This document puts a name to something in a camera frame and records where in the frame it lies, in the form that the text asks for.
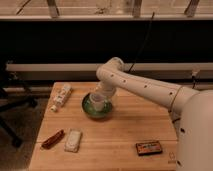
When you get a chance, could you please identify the white ceramic cup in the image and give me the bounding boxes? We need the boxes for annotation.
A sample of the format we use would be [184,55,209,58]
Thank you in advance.
[89,93,105,111]

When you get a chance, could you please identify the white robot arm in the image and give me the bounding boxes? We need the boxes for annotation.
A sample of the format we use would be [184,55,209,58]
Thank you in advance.
[96,57,213,171]

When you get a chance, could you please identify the green ceramic bowl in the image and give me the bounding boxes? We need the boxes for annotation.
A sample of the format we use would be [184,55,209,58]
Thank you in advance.
[82,92,113,119]

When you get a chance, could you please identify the white tube package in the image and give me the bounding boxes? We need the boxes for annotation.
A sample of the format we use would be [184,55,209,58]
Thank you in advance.
[51,84,72,112]

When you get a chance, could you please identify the white wrapped packet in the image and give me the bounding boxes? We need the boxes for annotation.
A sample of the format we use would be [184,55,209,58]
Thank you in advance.
[64,130,82,153]

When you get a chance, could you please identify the dark orange-labelled box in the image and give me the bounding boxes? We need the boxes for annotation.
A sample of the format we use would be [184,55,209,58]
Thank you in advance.
[135,141,163,156]

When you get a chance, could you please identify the red-brown snack bar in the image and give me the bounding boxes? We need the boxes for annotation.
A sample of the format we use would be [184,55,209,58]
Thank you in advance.
[41,130,65,149]

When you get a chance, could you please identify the black office chair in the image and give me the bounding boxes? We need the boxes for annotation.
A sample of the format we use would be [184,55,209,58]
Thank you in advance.
[0,60,38,149]

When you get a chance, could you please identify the black cable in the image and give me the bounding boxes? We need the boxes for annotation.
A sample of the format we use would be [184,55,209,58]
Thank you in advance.
[127,11,156,73]

